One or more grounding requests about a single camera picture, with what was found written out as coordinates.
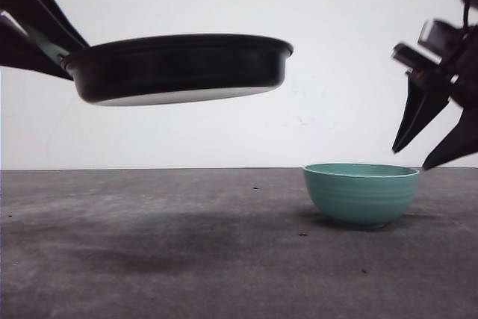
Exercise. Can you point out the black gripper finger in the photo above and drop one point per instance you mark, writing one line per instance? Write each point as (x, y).
(47, 17)
(27, 46)

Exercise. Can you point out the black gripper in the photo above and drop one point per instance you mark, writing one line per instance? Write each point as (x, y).
(429, 92)

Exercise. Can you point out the black frying pan green handle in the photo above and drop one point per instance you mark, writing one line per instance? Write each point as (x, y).
(174, 69)

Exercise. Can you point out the teal ribbed ceramic bowl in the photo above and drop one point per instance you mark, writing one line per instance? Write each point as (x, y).
(362, 195)

